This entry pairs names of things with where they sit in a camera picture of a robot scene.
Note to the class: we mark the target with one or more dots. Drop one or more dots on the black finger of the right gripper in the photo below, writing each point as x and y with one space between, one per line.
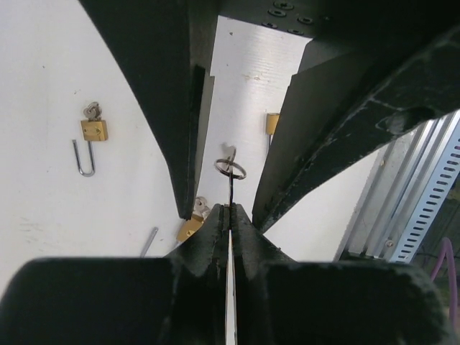
164 50

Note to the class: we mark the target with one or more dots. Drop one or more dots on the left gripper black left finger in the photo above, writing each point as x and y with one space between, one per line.
176 299

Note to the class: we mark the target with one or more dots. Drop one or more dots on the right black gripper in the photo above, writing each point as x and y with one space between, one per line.
338 112

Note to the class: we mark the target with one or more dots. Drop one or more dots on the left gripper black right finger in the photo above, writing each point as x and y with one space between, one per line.
281 301

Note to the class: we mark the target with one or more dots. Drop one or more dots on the small brass padlock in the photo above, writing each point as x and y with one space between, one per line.
271 124
188 229

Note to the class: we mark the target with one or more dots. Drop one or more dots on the silver key set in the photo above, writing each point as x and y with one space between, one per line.
228 167
93 111

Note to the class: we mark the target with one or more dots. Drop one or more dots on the large brass padlock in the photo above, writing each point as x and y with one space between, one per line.
93 131

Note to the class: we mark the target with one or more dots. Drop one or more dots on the slotted grey cable duct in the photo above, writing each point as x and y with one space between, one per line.
441 176

